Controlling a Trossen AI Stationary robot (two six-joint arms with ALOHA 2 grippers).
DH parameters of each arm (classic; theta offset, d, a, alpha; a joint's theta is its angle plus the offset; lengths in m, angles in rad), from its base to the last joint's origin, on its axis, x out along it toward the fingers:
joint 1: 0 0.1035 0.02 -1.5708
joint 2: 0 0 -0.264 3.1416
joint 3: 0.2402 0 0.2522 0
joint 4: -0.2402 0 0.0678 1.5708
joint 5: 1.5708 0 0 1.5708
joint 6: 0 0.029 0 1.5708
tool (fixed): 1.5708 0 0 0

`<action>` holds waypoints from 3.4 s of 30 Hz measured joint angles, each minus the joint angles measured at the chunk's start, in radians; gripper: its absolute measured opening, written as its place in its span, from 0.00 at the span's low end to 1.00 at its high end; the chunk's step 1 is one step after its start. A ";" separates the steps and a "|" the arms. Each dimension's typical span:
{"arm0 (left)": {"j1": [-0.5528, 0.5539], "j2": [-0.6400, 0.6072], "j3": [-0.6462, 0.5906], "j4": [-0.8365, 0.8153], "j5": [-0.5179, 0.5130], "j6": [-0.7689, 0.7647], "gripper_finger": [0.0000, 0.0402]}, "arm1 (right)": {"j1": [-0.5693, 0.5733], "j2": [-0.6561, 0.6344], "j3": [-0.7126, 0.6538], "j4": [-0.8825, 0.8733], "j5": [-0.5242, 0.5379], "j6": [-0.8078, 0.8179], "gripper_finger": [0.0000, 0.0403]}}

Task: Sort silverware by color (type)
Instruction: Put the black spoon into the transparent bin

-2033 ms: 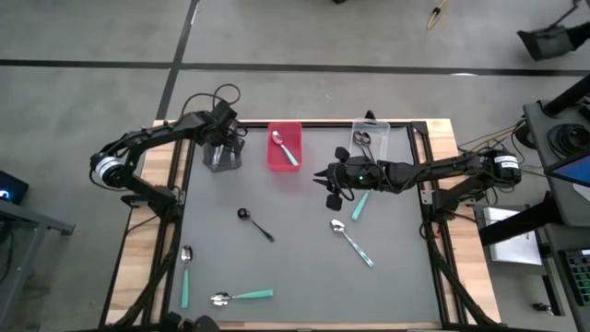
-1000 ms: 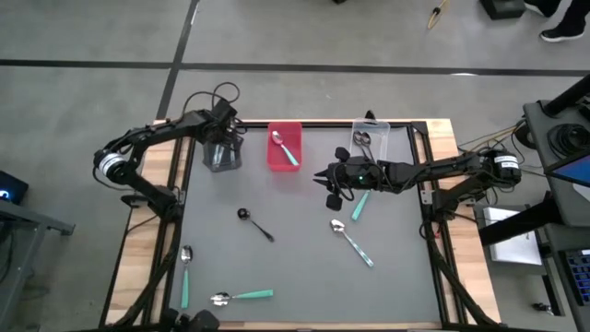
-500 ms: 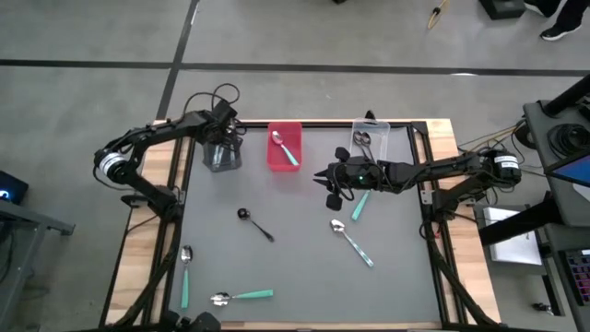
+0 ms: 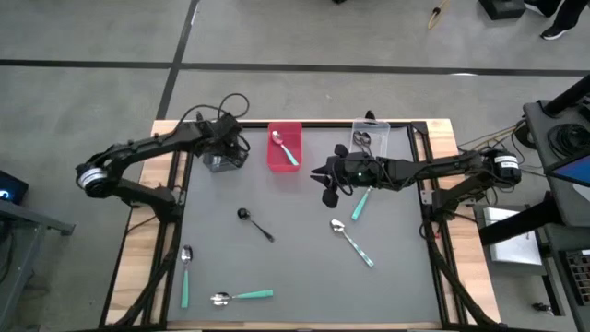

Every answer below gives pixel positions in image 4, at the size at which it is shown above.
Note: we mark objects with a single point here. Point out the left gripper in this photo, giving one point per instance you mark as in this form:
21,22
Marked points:
223,138

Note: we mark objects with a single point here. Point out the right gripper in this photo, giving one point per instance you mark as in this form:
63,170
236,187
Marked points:
364,173

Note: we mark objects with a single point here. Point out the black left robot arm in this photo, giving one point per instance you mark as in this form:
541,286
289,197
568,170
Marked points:
138,147

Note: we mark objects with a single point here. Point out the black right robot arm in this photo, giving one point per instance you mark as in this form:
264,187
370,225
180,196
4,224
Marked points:
442,168

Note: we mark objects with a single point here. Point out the red plastic bin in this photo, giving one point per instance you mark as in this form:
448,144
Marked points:
292,136

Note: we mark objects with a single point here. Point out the clear plastic bin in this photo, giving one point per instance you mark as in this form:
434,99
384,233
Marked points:
380,138

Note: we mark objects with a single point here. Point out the black stand leg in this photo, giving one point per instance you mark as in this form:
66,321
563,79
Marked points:
516,223

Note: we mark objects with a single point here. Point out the white box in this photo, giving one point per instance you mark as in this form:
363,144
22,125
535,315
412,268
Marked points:
511,244

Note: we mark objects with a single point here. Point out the grey side desk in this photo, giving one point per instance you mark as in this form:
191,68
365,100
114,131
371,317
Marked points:
27,221

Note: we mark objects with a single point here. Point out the grey equipment cart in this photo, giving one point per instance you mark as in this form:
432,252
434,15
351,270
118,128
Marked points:
534,120

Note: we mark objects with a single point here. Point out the black computer with blue light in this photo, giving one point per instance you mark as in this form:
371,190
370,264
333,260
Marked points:
9,189

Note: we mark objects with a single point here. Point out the black box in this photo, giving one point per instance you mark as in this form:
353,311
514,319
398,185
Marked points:
502,8

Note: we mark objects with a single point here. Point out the blue monitor screen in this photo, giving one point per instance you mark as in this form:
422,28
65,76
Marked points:
576,173

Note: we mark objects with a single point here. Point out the black pole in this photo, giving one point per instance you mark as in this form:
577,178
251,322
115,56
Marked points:
569,97

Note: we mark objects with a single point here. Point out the black button panel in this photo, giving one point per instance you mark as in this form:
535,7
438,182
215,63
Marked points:
580,276

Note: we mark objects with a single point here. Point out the person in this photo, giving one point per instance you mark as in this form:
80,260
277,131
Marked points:
571,14

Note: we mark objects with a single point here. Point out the black metal table frame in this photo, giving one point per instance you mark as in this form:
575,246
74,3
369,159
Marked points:
322,124

